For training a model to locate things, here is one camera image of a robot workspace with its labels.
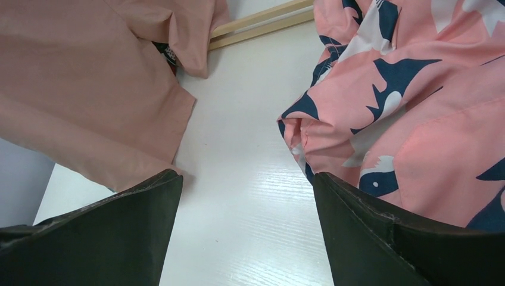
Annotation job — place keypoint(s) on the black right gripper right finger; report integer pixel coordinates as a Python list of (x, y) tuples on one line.
[(372, 242)]

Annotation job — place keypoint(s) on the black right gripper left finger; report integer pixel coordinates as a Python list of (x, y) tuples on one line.
[(120, 240)]

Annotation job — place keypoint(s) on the pink shark print shorts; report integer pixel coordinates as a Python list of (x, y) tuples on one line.
[(407, 104)]

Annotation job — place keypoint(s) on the comic print shorts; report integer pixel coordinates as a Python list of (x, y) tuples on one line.
[(168, 54)]

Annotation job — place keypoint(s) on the wooden clothes rack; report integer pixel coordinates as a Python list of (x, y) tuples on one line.
[(262, 23)]

